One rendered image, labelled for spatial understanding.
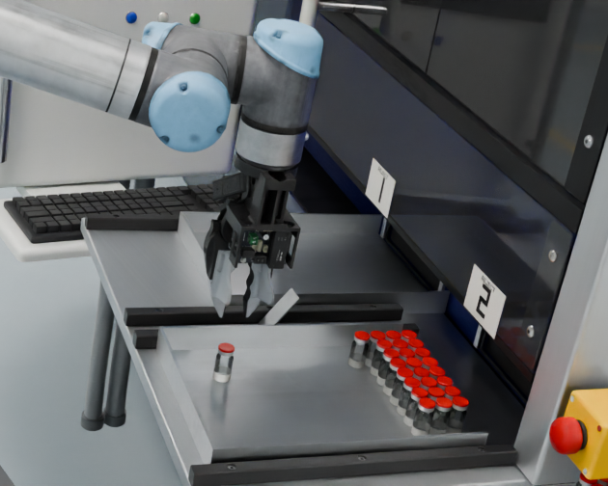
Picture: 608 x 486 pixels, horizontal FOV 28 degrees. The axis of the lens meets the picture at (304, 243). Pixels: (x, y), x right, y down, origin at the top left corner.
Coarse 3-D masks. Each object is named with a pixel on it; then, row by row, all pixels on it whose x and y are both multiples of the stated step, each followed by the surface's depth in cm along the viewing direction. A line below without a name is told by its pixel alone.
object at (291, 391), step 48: (192, 336) 154; (240, 336) 157; (288, 336) 159; (336, 336) 162; (192, 384) 148; (240, 384) 150; (288, 384) 152; (336, 384) 154; (192, 432) 138; (240, 432) 140; (288, 432) 142; (336, 432) 144; (384, 432) 146; (480, 432) 143
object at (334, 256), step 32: (192, 224) 186; (320, 224) 194; (352, 224) 196; (192, 256) 178; (320, 256) 187; (352, 256) 189; (384, 256) 191; (288, 288) 175; (320, 288) 177; (352, 288) 179; (384, 288) 181; (416, 288) 182
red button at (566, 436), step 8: (552, 424) 131; (560, 424) 130; (568, 424) 129; (576, 424) 129; (552, 432) 131; (560, 432) 129; (568, 432) 129; (576, 432) 129; (552, 440) 131; (560, 440) 129; (568, 440) 129; (576, 440) 129; (560, 448) 130; (568, 448) 129; (576, 448) 129
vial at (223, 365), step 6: (222, 354) 148; (228, 354) 148; (216, 360) 148; (222, 360) 148; (228, 360) 148; (216, 366) 149; (222, 366) 148; (228, 366) 148; (216, 372) 149; (222, 372) 149; (228, 372) 149; (216, 378) 149; (222, 378) 149; (228, 378) 149
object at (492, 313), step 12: (480, 276) 152; (468, 288) 155; (480, 288) 152; (492, 288) 149; (468, 300) 155; (492, 300) 149; (504, 300) 147; (492, 312) 149; (492, 324) 149; (492, 336) 149
